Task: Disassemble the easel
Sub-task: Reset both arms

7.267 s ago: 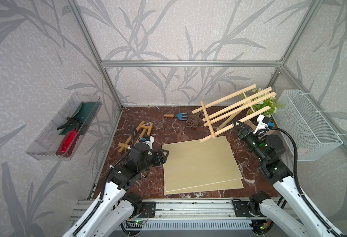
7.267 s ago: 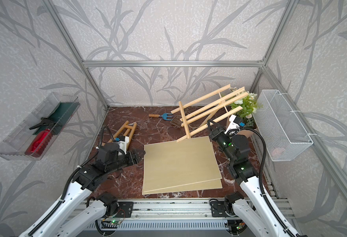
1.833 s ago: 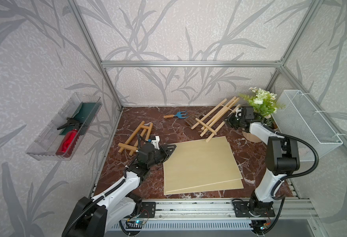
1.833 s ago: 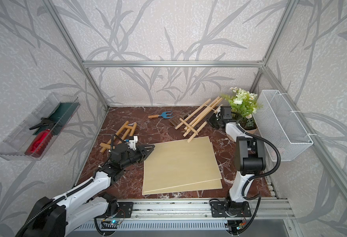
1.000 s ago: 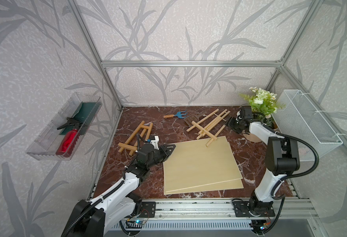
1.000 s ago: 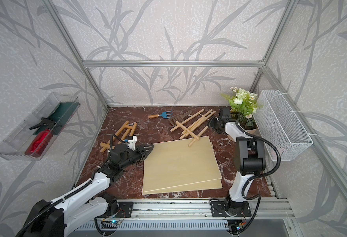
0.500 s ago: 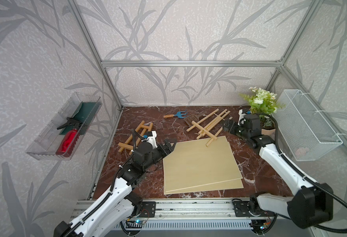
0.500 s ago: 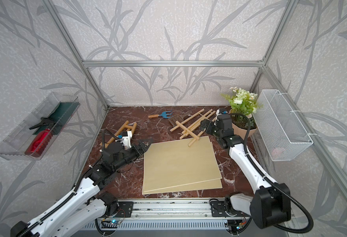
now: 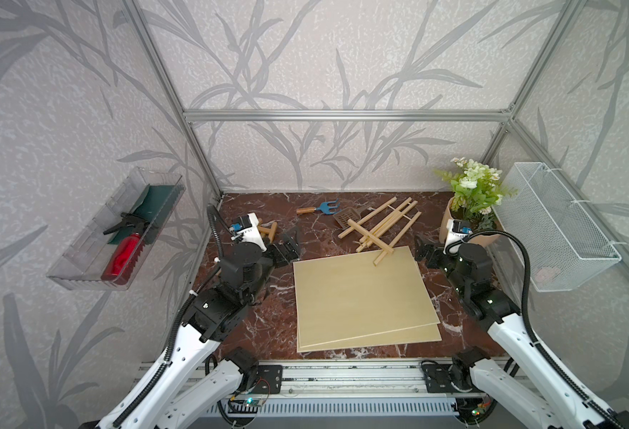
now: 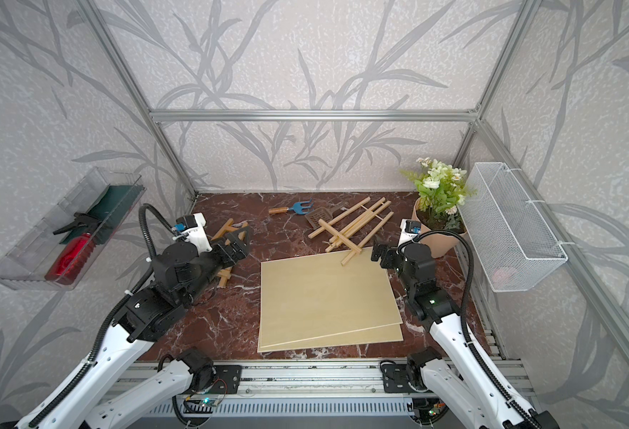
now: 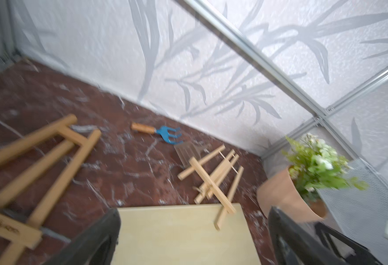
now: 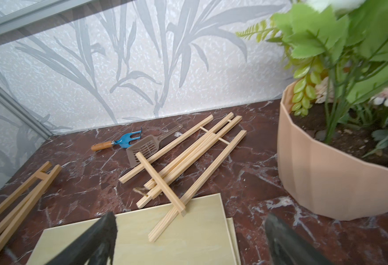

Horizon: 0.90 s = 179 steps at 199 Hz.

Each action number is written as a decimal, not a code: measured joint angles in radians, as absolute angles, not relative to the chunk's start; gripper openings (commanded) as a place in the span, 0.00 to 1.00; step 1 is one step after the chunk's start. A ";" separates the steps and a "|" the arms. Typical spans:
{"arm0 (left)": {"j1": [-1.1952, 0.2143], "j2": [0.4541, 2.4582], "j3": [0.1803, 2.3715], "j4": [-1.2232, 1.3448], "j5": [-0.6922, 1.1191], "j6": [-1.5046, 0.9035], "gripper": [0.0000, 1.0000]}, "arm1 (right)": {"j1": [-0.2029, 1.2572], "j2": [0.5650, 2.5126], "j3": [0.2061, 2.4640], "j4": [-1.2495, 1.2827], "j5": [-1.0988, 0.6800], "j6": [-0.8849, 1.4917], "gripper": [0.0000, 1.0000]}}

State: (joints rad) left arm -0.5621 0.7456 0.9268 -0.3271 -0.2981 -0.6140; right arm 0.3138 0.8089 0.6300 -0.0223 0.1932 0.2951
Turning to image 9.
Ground small wooden easel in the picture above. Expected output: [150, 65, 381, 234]
[258, 221, 278, 243]

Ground light plywood board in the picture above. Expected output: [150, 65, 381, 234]
[295, 256, 443, 354]

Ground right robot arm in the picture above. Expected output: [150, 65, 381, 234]
[413, 237, 629, 428]

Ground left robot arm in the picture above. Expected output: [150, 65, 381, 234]
[84, 227, 301, 428]

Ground blue garden fork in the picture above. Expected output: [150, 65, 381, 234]
[296, 200, 340, 216]

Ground brown slotted scoop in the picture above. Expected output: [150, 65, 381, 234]
[333, 204, 372, 229]

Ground green white-flowered plant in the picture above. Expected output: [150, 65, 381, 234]
[434, 157, 517, 232]

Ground pink item in basket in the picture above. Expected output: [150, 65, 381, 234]
[534, 266, 560, 285]

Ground green flat sheet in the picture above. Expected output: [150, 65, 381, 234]
[103, 185, 180, 245]

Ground red spray bottle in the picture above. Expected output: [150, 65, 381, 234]
[101, 232, 144, 285]

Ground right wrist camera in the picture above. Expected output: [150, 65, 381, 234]
[444, 219, 472, 255]

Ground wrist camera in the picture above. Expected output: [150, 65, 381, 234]
[230, 213, 266, 252]
[444, 219, 472, 255]

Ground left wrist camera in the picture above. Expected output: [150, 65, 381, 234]
[230, 213, 266, 252]

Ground left black cable conduit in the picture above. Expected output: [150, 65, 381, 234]
[109, 203, 232, 429]

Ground black cable conduit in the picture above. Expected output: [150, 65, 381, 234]
[109, 203, 232, 429]
[445, 229, 624, 429]

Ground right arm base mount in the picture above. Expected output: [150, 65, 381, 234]
[420, 360, 484, 396]

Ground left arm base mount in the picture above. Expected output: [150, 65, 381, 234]
[239, 365, 284, 395]

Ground white wire mesh basket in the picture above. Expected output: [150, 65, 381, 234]
[496, 162, 622, 292]

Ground aluminium frame rails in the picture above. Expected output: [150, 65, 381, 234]
[120, 0, 629, 366]

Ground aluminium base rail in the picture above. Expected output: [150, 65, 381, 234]
[115, 360, 581, 419]

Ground right black cable conduit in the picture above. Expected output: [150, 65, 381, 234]
[445, 229, 624, 429]

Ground clear plastic wall bin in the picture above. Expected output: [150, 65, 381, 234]
[47, 167, 186, 291]

